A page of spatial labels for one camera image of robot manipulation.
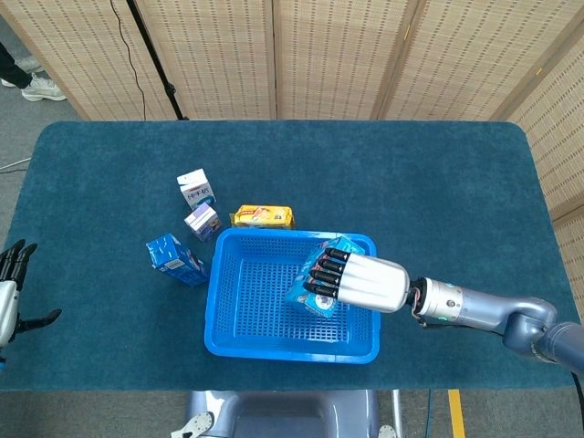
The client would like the yellow floor tape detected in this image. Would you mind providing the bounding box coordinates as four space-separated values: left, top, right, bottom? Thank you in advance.
447 389 466 438

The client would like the black tripod pole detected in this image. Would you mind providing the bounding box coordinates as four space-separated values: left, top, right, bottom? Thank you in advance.
126 0 190 121

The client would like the metal table leg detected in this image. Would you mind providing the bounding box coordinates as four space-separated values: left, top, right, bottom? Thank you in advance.
392 390 405 438

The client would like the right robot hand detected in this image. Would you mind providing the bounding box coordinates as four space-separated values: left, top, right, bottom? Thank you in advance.
303 247 411 315

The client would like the blue snack box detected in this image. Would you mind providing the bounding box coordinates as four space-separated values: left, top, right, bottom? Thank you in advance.
286 235 366 318

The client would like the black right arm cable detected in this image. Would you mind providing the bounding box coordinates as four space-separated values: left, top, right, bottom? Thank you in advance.
415 309 584 402

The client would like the grey blue robot torso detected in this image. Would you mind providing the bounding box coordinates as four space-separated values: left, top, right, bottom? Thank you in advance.
171 390 398 438

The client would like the white milk carton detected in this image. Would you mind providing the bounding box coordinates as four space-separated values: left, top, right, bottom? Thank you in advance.
176 168 216 211

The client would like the blue rectangular carton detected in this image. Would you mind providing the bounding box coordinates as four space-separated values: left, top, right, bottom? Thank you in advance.
145 233 211 287

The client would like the thin black hanging cable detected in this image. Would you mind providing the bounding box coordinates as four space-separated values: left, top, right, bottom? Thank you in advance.
109 0 148 121

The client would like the small purple white carton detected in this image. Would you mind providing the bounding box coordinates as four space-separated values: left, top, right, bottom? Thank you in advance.
183 202 224 243

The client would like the teal table cloth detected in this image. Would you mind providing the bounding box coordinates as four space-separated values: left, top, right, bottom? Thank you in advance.
0 120 584 392

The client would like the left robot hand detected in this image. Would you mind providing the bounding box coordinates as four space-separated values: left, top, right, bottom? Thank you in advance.
0 239 63 350

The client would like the white floor cable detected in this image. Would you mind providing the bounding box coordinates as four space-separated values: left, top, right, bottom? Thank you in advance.
0 157 32 173

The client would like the dark trouser leg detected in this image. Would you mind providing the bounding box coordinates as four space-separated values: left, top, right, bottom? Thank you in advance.
0 42 34 90

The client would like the blue plastic basket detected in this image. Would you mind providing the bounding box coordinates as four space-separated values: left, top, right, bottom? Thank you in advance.
203 227 382 365

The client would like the yellow cracker packet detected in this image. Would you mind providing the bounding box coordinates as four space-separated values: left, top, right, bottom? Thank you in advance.
230 204 296 230

